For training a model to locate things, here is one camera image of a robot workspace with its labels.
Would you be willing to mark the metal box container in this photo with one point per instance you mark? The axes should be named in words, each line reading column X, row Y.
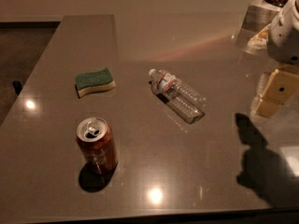
column 259, row 14

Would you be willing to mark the clear plastic water bottle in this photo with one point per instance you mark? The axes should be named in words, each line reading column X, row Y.
column 184, row 100

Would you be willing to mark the red soda can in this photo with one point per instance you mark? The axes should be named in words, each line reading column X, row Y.
column 95, row 140

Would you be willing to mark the green and yellow sponge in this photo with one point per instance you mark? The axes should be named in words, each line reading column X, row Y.
column 93, row 82

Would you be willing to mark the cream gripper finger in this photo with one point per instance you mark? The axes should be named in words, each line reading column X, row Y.
column 275, row 89
column 259, row 41

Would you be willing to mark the small black object on floor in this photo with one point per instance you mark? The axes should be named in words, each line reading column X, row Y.
column 17, row 86

